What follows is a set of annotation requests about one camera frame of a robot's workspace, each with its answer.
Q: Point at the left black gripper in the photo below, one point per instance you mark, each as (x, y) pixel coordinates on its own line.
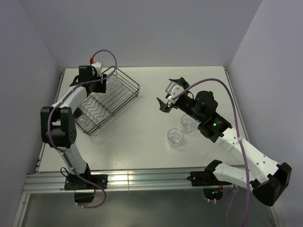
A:
(101, 88)

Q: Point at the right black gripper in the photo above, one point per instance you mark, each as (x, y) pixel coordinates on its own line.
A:
(181, 81)

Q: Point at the small clear glass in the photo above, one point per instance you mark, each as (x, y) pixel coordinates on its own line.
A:
(84, 122)

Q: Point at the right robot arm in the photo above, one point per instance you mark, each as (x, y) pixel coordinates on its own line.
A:
(264, 177)

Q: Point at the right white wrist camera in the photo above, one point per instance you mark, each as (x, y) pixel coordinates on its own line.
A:
(172, 90)

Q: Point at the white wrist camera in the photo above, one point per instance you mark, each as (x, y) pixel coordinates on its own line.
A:
(172, 90)
(98, 66)

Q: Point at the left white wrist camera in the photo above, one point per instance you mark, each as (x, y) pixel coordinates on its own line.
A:
(98, 66)

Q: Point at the black wire dish rack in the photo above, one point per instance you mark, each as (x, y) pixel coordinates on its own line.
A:
(101, 108)

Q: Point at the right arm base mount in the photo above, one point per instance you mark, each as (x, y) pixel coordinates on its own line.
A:
(205, 178)

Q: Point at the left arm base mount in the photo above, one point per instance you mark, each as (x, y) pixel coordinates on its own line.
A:
(84, 192)

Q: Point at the aluminium mounting rail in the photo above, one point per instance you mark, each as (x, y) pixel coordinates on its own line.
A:
(123, 180)

